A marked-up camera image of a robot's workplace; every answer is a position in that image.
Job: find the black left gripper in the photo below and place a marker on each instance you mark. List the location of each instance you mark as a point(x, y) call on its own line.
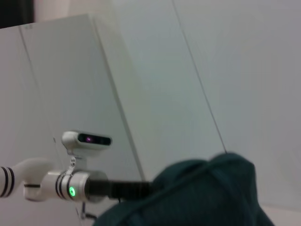
point(117, 189)

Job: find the teal fabric lunch bag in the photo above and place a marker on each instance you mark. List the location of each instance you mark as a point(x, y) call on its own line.
point(200, 200)

